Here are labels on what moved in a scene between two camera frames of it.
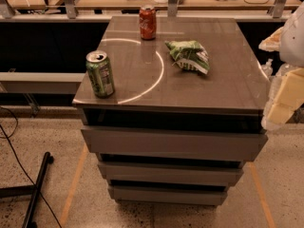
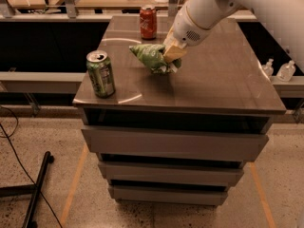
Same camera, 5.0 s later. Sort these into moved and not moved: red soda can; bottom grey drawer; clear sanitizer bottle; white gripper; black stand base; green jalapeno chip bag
Moved: green jalapeno chip bag; white gripper
Not moved: bottom grey drawer; clear sanitizer bottle; red soda can; black stand base
